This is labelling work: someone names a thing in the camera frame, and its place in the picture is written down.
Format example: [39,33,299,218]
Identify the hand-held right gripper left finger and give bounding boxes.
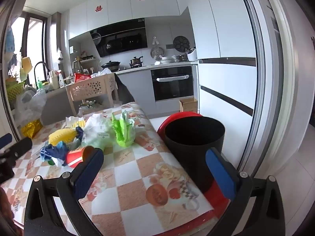
[24,148,105,236]

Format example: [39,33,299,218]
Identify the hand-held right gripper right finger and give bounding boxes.
[205,147,286,236]

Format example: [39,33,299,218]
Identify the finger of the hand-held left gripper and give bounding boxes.
[0,138,33,162]
[0,133,13,149]

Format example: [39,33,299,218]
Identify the red paper cup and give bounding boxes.
[64,146,96,169]

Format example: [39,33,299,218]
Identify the black trash bin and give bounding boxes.
[164,117,225,193]

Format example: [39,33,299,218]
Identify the clear bag with white label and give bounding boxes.
[81,114,117,153]

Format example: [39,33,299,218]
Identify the person's left forearm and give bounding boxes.
[0,187,14,229]

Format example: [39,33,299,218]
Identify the gold foil bag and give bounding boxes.
[21,119,43,138]

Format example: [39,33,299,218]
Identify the blue crumpled wrapper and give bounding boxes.
[40,141,69,167]

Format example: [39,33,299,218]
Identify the dark blue wrapper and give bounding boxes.
[74,126,84,143]

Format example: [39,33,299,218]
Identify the large clear plastic bag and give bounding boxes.
[15,90,47,126]

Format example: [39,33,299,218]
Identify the green plastic basket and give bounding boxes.
[6,81,25,102]

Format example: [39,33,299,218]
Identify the bright green plastic bag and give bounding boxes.
[111,111,136,147]

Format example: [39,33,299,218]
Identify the white crumpled tissue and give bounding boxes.
[65,115,85,126]

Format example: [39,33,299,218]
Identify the bag of vegetables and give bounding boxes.
[79,101,109,116]

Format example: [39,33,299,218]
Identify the red plastic stool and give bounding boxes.
[157,112,232,220]

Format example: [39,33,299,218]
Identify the utensil holder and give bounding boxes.
[49,71,59,90]

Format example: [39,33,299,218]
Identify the cardboard box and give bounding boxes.
[179,98,198,113]

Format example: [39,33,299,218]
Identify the yellow plastic container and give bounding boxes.
[21,56,33,73]

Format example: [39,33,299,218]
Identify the white spray bottle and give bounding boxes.
[58,70,66,89]

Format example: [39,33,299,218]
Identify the black kitchen faucet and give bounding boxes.
[34,62,51,84]

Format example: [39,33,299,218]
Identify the beige perforated plastic cart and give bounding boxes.
[66,73,119,116]

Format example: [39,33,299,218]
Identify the dark hanging cloth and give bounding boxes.
[114,74,136,104]

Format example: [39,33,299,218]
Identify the red plastic basket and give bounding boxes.
[74,73,92,83]

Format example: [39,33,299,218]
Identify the white refrigerator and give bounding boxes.
[187,0,258,129]

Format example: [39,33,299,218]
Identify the black built-in oven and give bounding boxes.
[151,66,195,102]

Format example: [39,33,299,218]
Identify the grey kitchen counter unit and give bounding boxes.
[41,63,200,118]

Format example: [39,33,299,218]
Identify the dark framed window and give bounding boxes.
[7,13,50,86]

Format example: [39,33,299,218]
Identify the white plastic bag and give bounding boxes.
[92,68,113,77]

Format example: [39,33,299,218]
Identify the countertop spice rack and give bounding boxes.
[73,52,97,74]

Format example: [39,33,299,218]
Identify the black wok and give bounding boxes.
[101,60,121,71]

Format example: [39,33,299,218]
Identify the dark cooking pot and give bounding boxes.
[130,56,144,67]

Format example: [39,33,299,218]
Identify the steel pot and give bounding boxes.
[171,54,188,63]

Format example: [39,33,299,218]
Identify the black multi-hole pan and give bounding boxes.
[173,36,190,52]

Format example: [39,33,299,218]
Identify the round metal steamer rack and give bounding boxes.
[151,46,165,61]

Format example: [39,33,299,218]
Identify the black range hood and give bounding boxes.
[90,18,148,57]

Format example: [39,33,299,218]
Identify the white upper cabinets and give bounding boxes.
[68,0,181,40]

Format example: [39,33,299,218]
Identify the sliding door frame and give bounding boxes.
[234,0,296,175]

